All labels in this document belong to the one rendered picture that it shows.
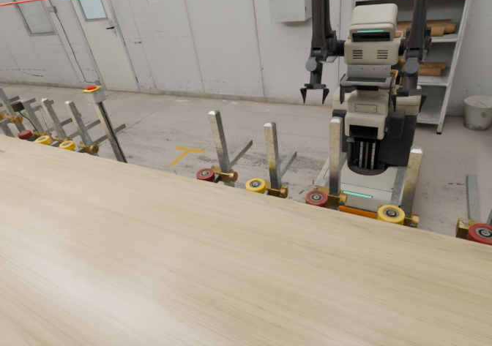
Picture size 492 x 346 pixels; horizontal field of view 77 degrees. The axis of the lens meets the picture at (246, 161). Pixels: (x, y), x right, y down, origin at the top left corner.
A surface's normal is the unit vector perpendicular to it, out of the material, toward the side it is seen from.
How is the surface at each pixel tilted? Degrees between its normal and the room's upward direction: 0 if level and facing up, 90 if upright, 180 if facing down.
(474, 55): 90
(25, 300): 0
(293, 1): 90
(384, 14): 42
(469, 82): 90
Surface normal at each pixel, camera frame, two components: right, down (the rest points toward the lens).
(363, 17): -0.42, -0.25
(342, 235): -0.14, -0.83
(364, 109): -0.44, 0.65
